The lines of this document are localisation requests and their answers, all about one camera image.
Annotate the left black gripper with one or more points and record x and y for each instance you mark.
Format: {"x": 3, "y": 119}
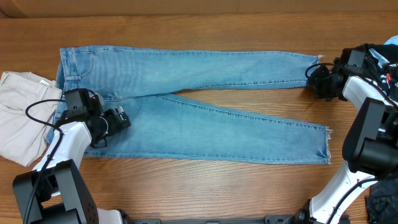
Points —
{"x": 114, "y": 125}

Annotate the black printed garment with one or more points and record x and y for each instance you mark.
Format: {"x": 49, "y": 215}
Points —
{"x": 380, "y": 64}

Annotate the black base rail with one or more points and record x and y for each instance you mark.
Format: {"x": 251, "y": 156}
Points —
{"x": 269, "y": 219}

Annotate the light blue denim jeans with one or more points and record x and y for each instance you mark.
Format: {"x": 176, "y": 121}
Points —
{"x": 145, "y": 82}

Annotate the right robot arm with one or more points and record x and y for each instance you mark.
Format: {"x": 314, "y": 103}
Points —
{"x": 367, "y": 77}

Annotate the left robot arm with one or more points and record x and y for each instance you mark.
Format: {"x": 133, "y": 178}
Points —
{"x": 54, "y": 191}

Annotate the light blue cloth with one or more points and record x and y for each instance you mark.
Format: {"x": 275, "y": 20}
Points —
{"x": 393, "y": 40}

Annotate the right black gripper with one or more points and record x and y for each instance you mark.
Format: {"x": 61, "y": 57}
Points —
{"x": 312, "y": 84}

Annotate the folded beige shorts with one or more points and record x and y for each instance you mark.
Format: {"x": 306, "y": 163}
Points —
{"x": 22, "y": 139}

